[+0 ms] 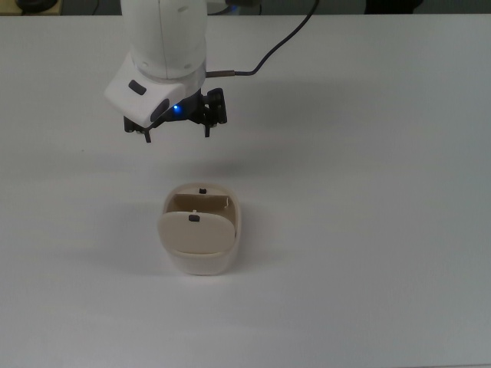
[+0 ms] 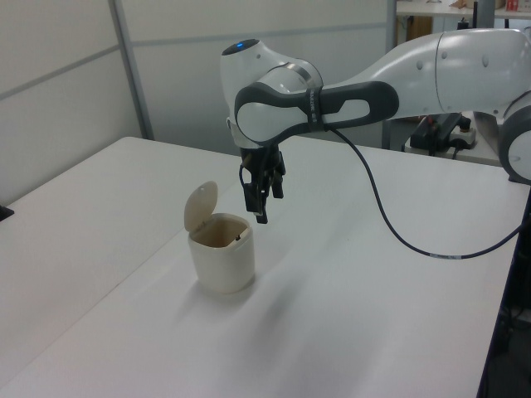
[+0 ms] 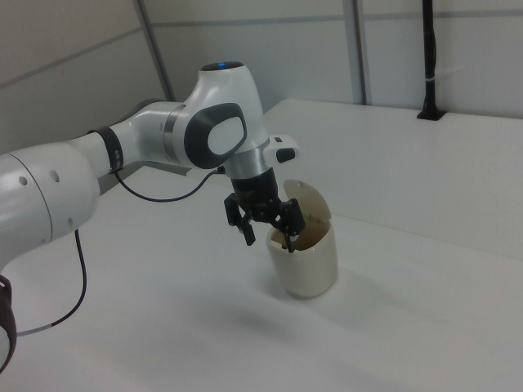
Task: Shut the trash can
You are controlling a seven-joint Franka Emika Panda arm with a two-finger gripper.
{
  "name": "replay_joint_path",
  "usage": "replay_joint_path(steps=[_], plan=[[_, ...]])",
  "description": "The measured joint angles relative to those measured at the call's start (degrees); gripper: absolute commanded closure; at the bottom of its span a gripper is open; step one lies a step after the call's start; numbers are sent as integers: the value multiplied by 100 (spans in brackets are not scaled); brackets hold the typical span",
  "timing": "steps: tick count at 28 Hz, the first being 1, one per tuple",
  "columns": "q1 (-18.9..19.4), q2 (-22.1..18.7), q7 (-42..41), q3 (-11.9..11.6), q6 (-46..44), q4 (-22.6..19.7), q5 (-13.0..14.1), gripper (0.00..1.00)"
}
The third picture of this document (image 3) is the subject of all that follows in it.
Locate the small white trash bin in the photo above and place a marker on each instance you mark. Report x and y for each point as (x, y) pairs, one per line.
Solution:
(310, 269)

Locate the grey metal partition post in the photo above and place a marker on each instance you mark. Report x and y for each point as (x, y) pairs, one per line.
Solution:
(157, 53)
(363, 49)

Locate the black pole with base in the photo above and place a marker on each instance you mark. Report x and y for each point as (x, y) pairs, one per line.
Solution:
(430, 53)

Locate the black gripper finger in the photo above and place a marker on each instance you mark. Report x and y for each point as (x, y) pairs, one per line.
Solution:
(293, 218)
(237, 214)

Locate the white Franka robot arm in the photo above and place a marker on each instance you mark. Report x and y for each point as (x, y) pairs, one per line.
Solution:
(135, 126)

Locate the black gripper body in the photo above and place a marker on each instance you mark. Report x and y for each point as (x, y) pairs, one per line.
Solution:
(257, 192)

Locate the white trash bin lid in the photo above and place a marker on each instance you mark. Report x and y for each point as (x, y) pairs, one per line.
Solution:
(312, 200)

